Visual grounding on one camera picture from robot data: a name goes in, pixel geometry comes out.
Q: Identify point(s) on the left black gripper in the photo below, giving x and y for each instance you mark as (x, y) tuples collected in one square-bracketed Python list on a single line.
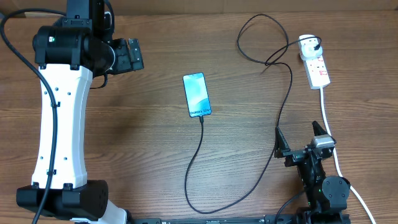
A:
[(126, 63)]

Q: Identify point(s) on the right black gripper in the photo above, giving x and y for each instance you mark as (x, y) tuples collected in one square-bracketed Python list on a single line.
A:
[(294, 155)]

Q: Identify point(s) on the blue Galaxy smartphone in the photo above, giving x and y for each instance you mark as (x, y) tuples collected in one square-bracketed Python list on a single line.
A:
[(196, 93)]

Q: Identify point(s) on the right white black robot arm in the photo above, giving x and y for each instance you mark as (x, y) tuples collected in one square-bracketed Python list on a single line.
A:
[(327, 195)]

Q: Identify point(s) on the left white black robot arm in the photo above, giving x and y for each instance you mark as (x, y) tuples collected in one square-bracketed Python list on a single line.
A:
[(68, 56)]

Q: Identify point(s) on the white charger plug adapter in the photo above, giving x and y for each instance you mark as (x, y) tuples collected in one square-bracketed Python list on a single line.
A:
[(310, 47)]

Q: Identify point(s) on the white power strip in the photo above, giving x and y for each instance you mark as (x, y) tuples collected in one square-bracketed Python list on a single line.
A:
[(317, 73)]

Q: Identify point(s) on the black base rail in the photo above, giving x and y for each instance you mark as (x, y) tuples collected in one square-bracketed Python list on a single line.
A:
[(267, 219)]

